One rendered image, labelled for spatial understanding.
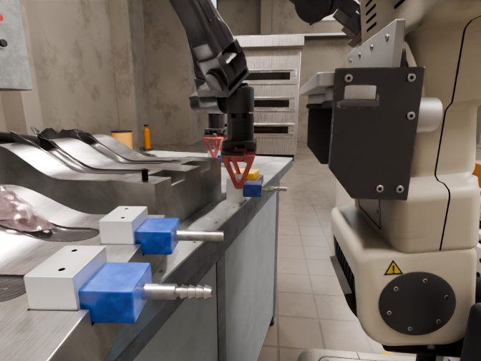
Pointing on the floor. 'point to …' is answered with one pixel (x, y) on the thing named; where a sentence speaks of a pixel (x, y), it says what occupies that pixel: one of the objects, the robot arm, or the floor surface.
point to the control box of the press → (13, 49)
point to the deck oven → (274, 91)
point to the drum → (123, 137)
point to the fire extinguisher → (147, 139)
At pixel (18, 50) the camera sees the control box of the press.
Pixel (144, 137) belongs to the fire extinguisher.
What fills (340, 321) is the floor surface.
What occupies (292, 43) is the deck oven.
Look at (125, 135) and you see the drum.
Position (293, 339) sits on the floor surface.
